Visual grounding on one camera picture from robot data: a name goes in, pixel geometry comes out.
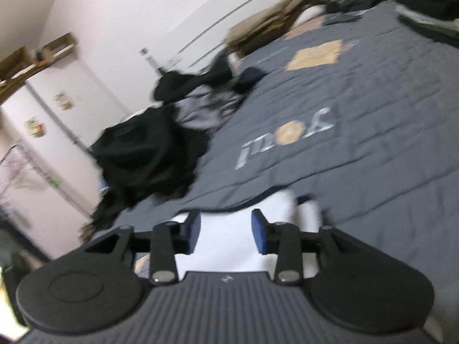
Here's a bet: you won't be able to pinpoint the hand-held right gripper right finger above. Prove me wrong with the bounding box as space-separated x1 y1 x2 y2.
251 208 347 286

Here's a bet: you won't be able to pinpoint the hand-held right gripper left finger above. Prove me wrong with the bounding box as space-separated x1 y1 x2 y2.
84 210 201 286

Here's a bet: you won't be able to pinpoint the white fleece garment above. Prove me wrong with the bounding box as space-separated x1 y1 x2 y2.
134 190 323 276

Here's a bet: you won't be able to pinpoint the large black clothes pile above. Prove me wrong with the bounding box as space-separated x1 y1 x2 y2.
79 105 210 241

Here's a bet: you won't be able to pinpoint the dark clothes by headboard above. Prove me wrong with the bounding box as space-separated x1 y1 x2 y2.
323 0 388 26

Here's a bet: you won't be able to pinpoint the grey crumpled garment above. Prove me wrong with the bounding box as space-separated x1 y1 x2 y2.
174 88 244 131

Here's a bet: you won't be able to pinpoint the grey quilted bedspread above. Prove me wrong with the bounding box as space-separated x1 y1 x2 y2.
90 0 459 330

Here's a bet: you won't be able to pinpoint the small black garment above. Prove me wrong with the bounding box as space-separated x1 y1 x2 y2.
154 57 237 103

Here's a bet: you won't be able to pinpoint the dark navy garment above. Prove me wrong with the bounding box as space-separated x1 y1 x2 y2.
235 67 268 90

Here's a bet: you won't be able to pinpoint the white wardrobe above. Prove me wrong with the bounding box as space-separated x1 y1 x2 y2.
0 57 130 259

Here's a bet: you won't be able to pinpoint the folded brown blanket stack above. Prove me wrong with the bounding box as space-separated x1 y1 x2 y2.
226 0 323 56

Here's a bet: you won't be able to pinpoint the white headboard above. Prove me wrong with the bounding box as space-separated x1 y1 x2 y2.
172 0 363 69

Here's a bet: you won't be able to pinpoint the cardboard box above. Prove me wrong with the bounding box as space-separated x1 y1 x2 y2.
0 46 36 87
36 32 77 65

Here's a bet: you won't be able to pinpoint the dark hanging wall tool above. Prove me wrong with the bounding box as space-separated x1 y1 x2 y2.
140 46 162 76

